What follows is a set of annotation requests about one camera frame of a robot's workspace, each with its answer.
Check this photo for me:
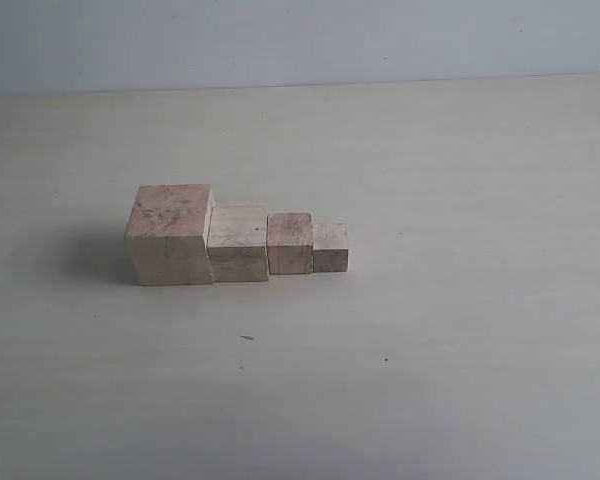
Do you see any third largest wooden cube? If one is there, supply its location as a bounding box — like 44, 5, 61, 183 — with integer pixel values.
266, 212, 313, 275

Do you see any smallest wooden cube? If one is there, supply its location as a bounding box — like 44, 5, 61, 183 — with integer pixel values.
313, 223, 349, 273

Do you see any second largest wooden cube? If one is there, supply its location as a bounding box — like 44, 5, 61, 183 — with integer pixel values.
207, 206, 269, 282

